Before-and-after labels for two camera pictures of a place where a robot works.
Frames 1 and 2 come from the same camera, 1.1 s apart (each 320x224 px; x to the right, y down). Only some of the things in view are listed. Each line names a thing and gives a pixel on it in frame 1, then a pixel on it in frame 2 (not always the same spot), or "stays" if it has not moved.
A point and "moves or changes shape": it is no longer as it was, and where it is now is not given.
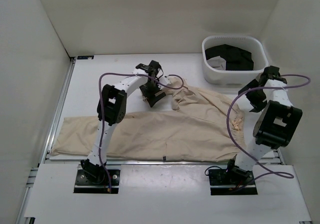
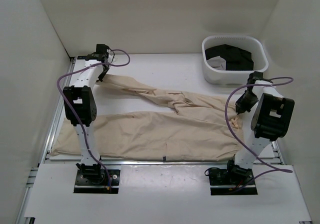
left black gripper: x=150 y=97 → x=100 y=78
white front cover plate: x=163 y=191 stays
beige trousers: x=188 y=124 moves or changes shape
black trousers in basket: x=236 y=59 stays
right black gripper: x=257 y=104 → x=241 y=107
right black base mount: x=231 y=181 stays
